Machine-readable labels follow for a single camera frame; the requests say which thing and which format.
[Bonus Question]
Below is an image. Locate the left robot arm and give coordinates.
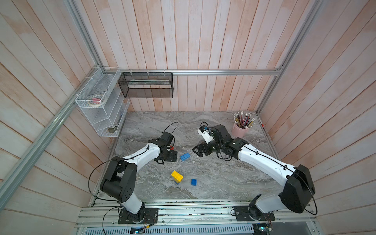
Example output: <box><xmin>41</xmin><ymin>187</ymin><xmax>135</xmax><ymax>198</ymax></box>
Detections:
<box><xmin>100</xmin><ymin>132</ymin><xmax>177</xmax><ymax>214</ymax></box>

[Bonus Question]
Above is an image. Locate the light blue long lego brick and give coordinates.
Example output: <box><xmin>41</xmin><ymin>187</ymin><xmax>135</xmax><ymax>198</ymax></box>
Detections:
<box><xmin>180</xmin><ymin>153</ymin><xmax>191</xmax><ymax>162</ymax></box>

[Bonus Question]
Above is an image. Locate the yellow long lego brick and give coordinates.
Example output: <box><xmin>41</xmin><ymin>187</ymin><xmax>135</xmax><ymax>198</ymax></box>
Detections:
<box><xmin>171</xmin><ymin>170</ymin><xmax>184</xmax><ymax>184</ymax></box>

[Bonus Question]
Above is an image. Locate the pink pencil cup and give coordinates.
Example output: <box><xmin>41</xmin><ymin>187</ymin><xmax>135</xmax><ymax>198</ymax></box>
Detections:
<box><xmin>231</xmin><ymin>124</ymin><xmax>248</xmax><ymax>139</ymax></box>

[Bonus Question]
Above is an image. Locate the bundle of pencils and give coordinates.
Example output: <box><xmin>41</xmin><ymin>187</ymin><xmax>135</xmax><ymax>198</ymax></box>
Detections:
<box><xmin>234</xmin><ymin>112</ymin><xmax>256</xmax><ymax>129</ymax></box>

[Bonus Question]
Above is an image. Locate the black mesh basket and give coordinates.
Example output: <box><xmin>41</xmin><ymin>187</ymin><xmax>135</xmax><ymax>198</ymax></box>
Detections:
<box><xmin>118</xmin><ymin>71</ymin><xmax>174</xmax><ymax>99</ymax></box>

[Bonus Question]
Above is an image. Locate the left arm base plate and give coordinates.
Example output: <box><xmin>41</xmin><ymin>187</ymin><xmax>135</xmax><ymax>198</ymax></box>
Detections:
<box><xmin>118</xmin><ymin>208</ymin><xmax>159</xmax><ymax>224</ymax></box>

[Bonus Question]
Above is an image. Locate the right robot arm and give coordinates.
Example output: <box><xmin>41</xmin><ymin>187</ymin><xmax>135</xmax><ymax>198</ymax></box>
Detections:
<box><xmin>193</xmin><ymin>122</ymin><xmax>315</xmax><ymax>221</ymax></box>

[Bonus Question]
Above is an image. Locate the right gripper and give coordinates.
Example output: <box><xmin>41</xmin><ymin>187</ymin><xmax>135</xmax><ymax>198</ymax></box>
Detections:
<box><xmin>191</xmin><ymin>140</ymin><xmax>224</xmax><ymax>158</ymax></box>

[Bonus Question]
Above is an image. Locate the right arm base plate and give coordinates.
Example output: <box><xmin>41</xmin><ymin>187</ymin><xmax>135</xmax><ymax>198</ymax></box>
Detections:
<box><xmin>233</xmin><ymin>206</ymin><xmax>275</xmax><ymax>222</ymax></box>

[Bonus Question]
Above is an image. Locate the aluminium mounting rail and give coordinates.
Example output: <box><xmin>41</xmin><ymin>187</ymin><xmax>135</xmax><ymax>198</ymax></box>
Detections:
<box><xmin>74</xmin><ymin>200</ymin><xmax>319</xmax><ymax>228</ymax></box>

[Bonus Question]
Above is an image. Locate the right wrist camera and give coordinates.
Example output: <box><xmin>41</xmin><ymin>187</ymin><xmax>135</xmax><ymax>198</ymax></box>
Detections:
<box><xmin>197</xmin><ymin>125</ymin><xmax>214</xmax><ymax>144</ymax></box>

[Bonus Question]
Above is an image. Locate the tape roll on shelf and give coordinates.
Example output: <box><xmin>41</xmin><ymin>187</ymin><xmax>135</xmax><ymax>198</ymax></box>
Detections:
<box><xmin>87</xmin><ymin>94</ymin><xmax>107</xmax><ymax>107</ymax></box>

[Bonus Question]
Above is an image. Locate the white wire shelf rack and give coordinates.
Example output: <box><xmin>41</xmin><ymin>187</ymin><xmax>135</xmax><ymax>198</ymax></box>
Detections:
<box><xmin>75</xmin><ymin>67</ymin><xmax>129</xmax><ymax>138</ymax></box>

